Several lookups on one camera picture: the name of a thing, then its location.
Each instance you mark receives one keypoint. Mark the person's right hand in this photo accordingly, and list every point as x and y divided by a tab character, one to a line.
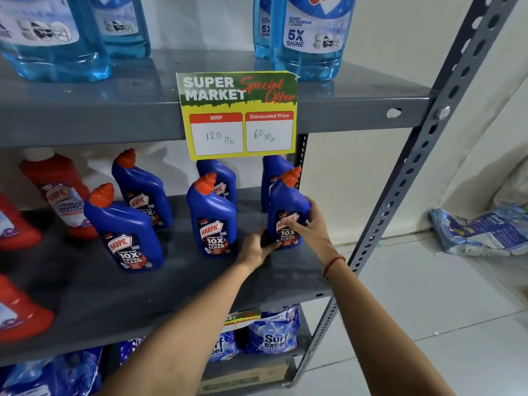
319	235

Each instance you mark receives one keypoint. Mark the person's left hand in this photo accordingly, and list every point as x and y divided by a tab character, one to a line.
251	253

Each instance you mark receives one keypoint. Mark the person's right thumb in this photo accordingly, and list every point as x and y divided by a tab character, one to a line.
296	225

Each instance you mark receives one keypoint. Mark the person's left thumb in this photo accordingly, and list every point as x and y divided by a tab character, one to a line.
272	247

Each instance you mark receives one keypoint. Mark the blue toilet cleaner bottle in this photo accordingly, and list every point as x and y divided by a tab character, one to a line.
284	202

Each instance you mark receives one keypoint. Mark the person's right forearm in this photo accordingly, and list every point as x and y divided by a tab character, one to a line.
379	334

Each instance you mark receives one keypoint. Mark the person's left forearm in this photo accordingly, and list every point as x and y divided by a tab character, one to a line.
185	334

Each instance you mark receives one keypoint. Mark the small yellow green shelf card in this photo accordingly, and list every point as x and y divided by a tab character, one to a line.
243	318

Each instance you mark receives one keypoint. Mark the blue detergent packet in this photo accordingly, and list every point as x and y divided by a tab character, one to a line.
130	348
222	346
80	371
274	332
27	379

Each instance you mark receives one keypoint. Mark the brown cardboard box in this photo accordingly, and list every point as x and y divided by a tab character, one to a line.
247	373

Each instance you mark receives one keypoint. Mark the green yellow price sign card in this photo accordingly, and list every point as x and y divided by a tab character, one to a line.
239	98

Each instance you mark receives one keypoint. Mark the group of blue cleaner bottles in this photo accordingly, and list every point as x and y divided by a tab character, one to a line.
132	230

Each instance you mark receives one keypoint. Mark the large blue glass cleaner bottle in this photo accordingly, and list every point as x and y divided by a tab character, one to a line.
309	41
49	49
123	32
261	32

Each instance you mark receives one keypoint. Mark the crumpled blue plastic bag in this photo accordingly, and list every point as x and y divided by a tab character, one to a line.
482	233

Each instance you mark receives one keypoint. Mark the grey metal shelving rack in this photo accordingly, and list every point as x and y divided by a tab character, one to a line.
123	103

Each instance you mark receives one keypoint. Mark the red cleaner bottle white cap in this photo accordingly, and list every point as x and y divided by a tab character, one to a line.
62	189

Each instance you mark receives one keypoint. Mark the white sack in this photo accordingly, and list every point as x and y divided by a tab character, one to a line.
513	185

